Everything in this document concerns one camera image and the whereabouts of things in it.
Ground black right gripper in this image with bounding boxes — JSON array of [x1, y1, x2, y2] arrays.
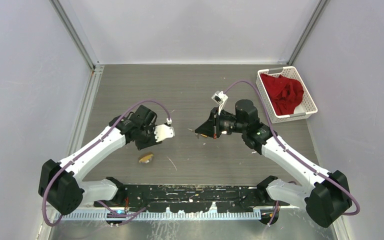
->
[[195, 106, 247, 139]]

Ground large brass padlock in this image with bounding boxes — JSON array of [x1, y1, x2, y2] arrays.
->
[[138, 152, 155, 164]]

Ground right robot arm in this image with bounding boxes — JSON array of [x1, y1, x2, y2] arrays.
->
[[194, 99, 353, 228]]

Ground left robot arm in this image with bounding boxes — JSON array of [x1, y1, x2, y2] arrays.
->
[[38, 105, 157, 215]]

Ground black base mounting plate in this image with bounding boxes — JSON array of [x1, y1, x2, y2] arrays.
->
[[104, 184, 276, 213]]

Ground red cloth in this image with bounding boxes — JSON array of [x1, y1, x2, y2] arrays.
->
[[259, 73, 304, 116]]

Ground white perforated plastic basket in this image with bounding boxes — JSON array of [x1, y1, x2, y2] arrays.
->
[[255, 66, 318, 124]]

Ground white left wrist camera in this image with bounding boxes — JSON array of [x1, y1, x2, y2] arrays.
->
[[153, 118, 175, 143]]

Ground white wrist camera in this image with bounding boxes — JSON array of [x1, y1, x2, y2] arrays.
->
[[211, 91, 229, 115], [153, 118, 175, 143]]

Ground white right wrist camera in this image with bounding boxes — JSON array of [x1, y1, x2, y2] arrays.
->
[[211, 91, 229, 115]]

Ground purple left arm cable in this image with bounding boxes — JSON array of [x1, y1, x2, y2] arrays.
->
[[41, 99, 173, 228]]

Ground aluminium front rail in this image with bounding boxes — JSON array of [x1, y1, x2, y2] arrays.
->
[[42, 187, 344, 222]]

